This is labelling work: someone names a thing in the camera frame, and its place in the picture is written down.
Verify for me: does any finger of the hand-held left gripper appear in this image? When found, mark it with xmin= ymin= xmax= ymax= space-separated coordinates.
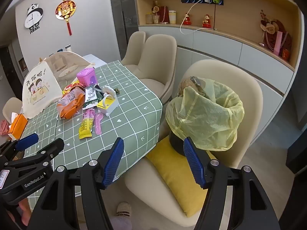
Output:
xmin=0 ymin=133 xmax=39 ymax=160
xmin=3 ymin=138 xmax=65 ymax=171

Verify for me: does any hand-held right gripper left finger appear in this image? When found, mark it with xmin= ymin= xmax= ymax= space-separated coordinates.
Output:
xmin=30 ymin=137 xmax=125 ymax=230

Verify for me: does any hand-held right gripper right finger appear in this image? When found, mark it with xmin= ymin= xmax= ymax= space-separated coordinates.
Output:
xmin=183 ymin=136 xmax=281 ymax=230

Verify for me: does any black trash bin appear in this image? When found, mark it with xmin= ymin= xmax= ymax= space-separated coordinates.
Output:
xmin=168 ymin=131 xmax=216 ymax=160

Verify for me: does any yellow trash bag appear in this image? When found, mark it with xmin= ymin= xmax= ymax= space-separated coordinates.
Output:
xmin=165 ymin=77 xmax=245 ymax=152

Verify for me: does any green white packet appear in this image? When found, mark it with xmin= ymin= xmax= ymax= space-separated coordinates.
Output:
xmin=83 ymin=84 xmax=103 ymax=111

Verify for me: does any person's left hand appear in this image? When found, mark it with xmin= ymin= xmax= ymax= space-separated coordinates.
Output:
xmin=17 ymin=200 xmax=33 ymax=227

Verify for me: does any orange tissue box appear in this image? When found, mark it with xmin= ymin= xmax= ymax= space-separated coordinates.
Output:
xmin=8 ymin=113 xmax=29 ymax=140

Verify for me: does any yellow cushion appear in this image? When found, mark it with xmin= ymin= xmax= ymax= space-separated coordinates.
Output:
xmin=146 ymin=135 xmax=217 ymax=218

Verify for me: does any beige chair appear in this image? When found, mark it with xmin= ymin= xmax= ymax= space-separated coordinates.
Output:
xmin=133 ymin=35 xmax=177 ymax=103
xmin=2 ymin=97 xmax=23 ymax=125
xmin=125 ymin=59 xmax=263 ymax=228
xmin=121 ymin=31 xmax=146 ymax=70

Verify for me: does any pink spoon packet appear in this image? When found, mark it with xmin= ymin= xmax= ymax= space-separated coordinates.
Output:
xmin=94 ymin=114 xmax=104 ymax=135

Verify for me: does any yellow snack wrapper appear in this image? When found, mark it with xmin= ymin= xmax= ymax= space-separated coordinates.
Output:
xmin=79 ymin=117 xmax=94 ymax=140

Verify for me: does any beige slipper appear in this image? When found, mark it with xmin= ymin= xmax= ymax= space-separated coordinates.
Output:
xmin=116 ymin=202 xmax=132 ymax=218

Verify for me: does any orange snack packet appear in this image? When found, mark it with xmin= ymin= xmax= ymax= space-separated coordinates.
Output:
xmin=57 ymin=86 xmax=85 ymax=120

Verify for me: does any green checked tablecloth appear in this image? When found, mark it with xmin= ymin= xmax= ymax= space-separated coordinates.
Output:
xmin=14 ymin=60 xmax=163 ymax=198

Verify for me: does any beige mesh food cover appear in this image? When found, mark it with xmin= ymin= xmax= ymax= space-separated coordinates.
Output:
xmin=22 ymin=51 xmax=95 ymax=120

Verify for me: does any white yellow plastic holder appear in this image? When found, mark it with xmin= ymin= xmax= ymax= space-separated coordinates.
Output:
xmin=96 ymin=85 xmax=120 ymax=117

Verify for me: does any brown paper bag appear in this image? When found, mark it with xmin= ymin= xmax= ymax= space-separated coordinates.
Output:
xmin=177 ymin=76 xmax=207 ymax=97

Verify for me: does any grey foil wrapper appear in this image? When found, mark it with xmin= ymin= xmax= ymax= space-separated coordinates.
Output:
xmin=189 ymin=76 xmax=203 ymax=87

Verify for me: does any pink purple box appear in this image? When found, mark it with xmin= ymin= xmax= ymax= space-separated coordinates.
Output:
xmin=77 ymin=67 xmax=98 ymax=87

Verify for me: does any large flower gift bag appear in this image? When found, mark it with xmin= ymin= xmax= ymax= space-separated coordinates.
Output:
xmin=259 ymin=10 xmax=293 ymax=53

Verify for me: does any small flower gift bag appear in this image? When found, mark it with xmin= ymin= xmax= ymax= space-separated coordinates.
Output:
xmin=152 ymin=1 xmax=168 ymax=24

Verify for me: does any wooden shelf cabinet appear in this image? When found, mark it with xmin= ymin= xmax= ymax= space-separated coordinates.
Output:
xmin=133 ymin=0 xmax=304 ymax=115

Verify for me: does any black power strip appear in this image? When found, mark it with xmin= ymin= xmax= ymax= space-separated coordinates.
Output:
xmin=181 ymin=0 xmax=225 ymax=6

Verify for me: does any panda wall clock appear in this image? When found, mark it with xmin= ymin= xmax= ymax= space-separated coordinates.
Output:
xmin=24 ymin=3 xmax=44 ymax=34

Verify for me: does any red gold wall ornament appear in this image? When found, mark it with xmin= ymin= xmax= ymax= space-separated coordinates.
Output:
xmin=55 ymin=0 xmax=78 ymax=36

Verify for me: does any white cable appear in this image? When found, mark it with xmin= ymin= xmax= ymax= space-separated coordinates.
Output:
xmin=180 ymin=0 xmax=207 ymax=35

